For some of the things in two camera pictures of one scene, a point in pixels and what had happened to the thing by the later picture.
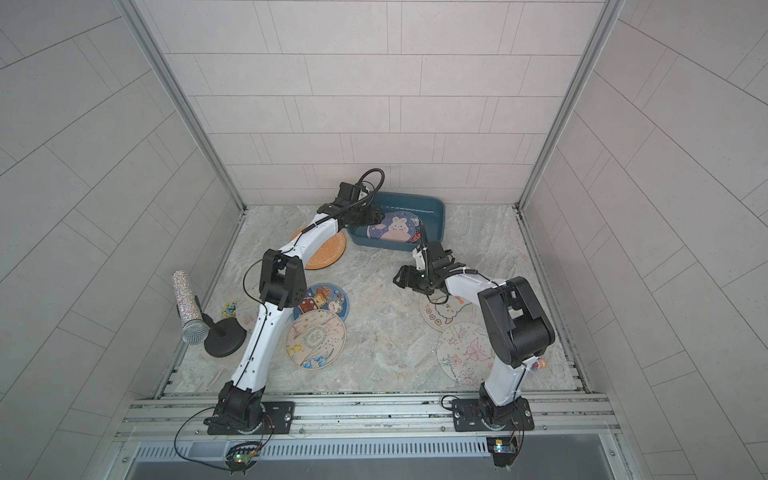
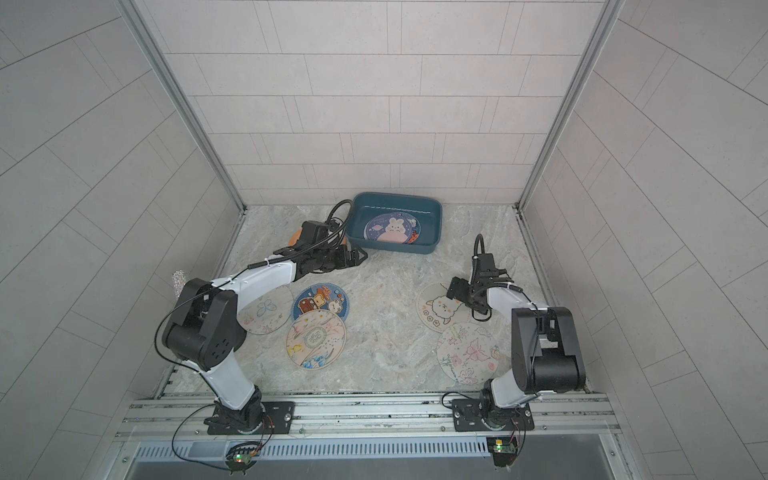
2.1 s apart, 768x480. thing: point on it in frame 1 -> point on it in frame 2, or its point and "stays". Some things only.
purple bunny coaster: [396, 226] stays
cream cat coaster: [440, 316] stays
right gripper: [413, 279] -> [459, 292]
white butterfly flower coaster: [465, 353] stays
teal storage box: [428, 208] stays
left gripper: [372, 215] -> [348, 261]
